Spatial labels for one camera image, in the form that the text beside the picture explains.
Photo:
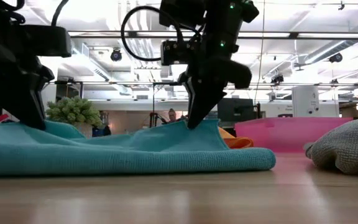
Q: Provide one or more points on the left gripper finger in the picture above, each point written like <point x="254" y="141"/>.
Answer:
<point x="39" y="109"/>
<point x="20" y="105"/>

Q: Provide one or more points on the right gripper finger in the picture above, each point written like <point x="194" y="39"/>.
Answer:
<point x="205" y="99"/>
<point x="189" y="93"/>

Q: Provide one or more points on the orange microfiber towel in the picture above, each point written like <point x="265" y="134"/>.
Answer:
<point x="239" y="143"/>

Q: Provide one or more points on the blue microfiber towel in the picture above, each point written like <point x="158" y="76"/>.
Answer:
<point x="135" y="155"/>

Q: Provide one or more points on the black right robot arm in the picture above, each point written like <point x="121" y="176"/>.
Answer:
<point x="222" y="25"/>

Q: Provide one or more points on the grey microfiber towel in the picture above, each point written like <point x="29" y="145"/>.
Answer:
<point x="346" y="146"/>

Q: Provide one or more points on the person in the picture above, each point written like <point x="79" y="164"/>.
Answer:
<point x="172" y="115"/>

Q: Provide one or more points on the large black computer monitor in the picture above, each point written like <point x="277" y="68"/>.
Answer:
<point x="235" y="109"/>

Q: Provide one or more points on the potted green plant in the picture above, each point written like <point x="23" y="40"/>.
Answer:
<point x="73" y="110"/>

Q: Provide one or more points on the blue storage box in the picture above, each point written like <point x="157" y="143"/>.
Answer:
<point x="99" y="132"/>

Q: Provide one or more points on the white cylindrical machine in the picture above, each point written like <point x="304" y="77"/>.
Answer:
<point x="304" y="99"/>

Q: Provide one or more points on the pink plastic bin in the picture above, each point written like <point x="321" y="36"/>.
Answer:
<point x="291" y="133"/>

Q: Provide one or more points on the black background test frame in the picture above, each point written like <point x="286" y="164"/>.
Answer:
<point x="70" y="82"/>

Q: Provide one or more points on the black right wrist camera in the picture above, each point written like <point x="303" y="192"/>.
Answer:
<point x="176" y="53"/>

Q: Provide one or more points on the black ceiling camera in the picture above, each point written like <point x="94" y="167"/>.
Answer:
<point x="277" y="79"/>
<point x="116" y="55"/>
<point x="336" y="58"/>

